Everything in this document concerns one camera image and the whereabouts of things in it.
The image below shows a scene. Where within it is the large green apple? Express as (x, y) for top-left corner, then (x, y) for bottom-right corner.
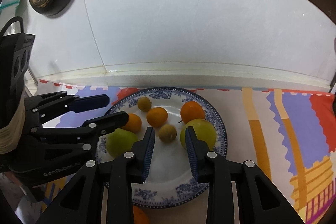
(105, 128), (138, 158)
(180, 119), (217, 151)

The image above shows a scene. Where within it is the small orange mandarin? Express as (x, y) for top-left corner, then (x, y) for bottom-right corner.
(146, 107), (168, 128)
(122, 113), (142, 134)

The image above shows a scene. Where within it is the small brown passion fruit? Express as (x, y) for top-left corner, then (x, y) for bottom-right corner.
(137, 97), (151, 113)

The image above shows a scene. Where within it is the large orange mandarin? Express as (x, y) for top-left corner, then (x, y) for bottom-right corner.
(133, 206), (150, 224)

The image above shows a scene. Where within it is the colourful patterned tablecloth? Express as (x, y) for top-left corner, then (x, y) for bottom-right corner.
(39, 80), (335, 223)

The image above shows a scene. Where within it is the blue white porcelain plate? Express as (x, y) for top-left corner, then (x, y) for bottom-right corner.
(107, 87), (228, 209)

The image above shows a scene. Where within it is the green white paper towel pack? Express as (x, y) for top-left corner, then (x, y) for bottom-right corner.
(1, 0), (20, 14)

